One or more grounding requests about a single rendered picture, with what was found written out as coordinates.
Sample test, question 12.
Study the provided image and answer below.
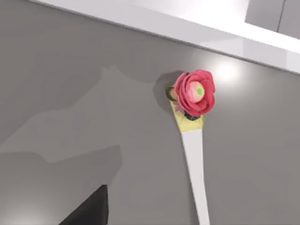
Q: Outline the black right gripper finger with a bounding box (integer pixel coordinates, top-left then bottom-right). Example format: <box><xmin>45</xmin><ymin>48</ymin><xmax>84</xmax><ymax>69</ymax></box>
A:
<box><xmin>58</xmin><ymin>184</ymin><xmax>110</xmax><ymax>225</ymax></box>

